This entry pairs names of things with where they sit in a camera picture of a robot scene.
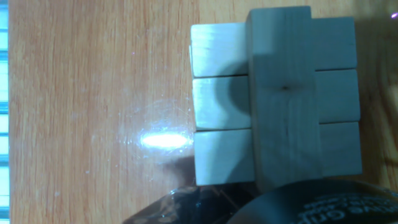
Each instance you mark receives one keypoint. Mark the light wooden jenga block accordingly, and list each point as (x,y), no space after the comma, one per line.
(217,49)
(220,102)
(224,155)

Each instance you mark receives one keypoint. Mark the jenga block with dark knot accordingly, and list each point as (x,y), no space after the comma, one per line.
(284,124)

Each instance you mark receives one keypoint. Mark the orange wooden board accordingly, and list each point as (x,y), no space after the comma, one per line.
(93,124)

